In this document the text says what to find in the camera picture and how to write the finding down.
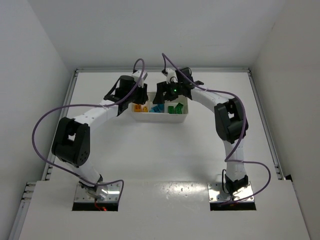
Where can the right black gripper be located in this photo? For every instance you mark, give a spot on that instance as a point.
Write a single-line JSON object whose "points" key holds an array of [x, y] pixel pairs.
{"points": [[165, 90]]}

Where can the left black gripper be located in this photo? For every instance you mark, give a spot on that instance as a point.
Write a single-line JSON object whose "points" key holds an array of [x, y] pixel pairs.
{"points": [[141, 94]]}

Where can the blue curved lego brick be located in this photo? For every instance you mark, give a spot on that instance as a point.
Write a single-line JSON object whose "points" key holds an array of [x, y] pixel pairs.
{"points": [[155, 109]]}

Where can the yellow curved lego brick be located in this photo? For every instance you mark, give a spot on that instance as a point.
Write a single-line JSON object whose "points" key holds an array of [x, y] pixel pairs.
{"points": [[137, 108]]}

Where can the green rectangular lego brick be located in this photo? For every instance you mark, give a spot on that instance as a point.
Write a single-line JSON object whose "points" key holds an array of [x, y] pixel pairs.
{"points": [[171, 109]]}

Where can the small green lego brick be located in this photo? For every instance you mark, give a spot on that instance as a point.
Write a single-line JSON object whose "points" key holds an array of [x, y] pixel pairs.
{"points": [[179, 108]]}

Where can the blue rectangular lego brick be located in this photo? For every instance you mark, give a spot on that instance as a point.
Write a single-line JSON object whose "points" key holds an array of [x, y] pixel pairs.
{"points": [[161, 107]]}

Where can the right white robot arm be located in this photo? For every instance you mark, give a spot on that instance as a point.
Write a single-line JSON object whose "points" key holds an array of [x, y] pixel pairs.
{"points": [[230, 121]]}

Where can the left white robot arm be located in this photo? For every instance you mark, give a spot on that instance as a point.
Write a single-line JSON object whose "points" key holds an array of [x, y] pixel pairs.
{"points": [[72, 140]]}

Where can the white three-compartment tray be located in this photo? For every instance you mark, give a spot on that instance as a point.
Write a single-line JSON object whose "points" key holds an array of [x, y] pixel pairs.
{"points": [[160, 117]]}

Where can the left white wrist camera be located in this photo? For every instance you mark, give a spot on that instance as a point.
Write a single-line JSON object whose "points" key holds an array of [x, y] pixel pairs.
{"points": [[139, 77]]}

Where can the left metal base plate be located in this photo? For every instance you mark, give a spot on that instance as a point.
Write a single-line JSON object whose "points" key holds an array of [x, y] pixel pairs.
{"points": [[108, 194]]}

